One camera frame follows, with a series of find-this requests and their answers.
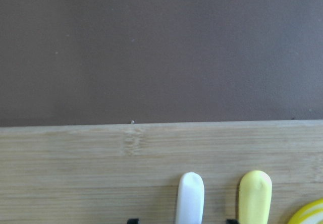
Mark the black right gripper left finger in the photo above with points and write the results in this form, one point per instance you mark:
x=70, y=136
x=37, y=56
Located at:
x=133, y=221

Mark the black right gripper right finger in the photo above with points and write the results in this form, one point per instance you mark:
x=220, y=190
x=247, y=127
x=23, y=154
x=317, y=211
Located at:
x=232, y=221

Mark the white plastic spoon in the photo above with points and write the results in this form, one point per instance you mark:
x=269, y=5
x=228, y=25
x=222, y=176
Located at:
x=190, y=199

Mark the yellow plastic knife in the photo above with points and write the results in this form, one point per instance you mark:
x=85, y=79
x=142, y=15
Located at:
x=254, y=201

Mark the bamboo cutting board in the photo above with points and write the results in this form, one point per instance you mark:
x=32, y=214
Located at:
x=111, y=173

